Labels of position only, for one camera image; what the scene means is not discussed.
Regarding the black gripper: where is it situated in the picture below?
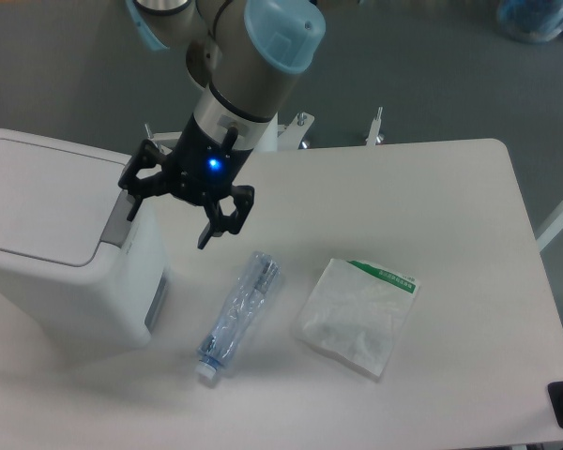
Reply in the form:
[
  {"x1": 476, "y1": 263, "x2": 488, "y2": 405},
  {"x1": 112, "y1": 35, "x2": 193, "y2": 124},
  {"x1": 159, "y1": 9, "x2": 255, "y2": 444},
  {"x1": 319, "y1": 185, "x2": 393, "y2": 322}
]
[{"x1": 117, "y1": 84, "x2": 269, "y2": 250}]

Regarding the grey trash can push button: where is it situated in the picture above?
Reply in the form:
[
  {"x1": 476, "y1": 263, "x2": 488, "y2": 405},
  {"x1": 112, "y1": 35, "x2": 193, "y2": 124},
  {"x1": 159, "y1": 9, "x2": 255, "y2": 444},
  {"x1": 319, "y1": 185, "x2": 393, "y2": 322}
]
[{"x1": 100, "y1": 190, "x2": 139, "y2": 248}]

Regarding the white plastic trash can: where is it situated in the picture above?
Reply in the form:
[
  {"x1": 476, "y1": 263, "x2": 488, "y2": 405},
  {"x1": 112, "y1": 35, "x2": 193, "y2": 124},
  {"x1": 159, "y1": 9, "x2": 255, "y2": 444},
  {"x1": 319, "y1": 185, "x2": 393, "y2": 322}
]
[{"x1": 0, "y1": 128, "x2": 168, "y2": 347}]

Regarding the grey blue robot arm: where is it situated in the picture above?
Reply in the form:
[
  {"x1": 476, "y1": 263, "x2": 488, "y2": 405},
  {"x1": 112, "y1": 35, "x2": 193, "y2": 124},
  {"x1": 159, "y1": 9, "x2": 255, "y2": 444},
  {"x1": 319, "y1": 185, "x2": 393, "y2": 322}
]
[{"x1": 118, "y1": 1, "x2": 326, "y2": 248}]

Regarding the crushed clear plastic bottle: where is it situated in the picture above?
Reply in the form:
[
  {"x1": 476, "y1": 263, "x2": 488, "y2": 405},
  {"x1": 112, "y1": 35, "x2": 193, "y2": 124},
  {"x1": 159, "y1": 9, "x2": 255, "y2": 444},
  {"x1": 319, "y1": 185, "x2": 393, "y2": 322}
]
[{"x1": 195, "y1": 252, "x2": 281, "y2": 384}]

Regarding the white green plastic pouch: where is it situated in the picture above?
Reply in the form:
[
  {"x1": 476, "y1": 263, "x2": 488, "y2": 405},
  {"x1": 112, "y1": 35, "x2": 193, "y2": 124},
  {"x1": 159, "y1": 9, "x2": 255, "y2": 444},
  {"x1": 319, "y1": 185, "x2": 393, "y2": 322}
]
[{"x1": 292, "y1": 259, "x2": 420, "y2": 379}]

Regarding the blue plastic bag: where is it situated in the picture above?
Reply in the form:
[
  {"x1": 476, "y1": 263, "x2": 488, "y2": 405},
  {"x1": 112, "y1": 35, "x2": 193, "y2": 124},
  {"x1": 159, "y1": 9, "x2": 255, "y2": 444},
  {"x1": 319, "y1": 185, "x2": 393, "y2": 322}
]
[{"x1": 496, "y1": 1, "x2": 563, "y2": 44}]

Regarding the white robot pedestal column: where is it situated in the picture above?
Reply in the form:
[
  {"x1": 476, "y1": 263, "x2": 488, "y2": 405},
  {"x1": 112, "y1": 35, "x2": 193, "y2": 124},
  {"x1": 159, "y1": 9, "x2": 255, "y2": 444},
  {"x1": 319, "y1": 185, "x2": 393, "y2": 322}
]
[{"x1": 254, "y1": 114, "x2": 279, "y2": 153}]

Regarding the white pedestal base frame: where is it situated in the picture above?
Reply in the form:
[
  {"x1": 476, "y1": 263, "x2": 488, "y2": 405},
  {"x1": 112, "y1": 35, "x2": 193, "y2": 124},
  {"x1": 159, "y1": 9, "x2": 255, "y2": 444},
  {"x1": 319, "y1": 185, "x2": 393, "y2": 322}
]
[{"x1": 144, "y1": 106, "x2": 385, "y2": 154}]

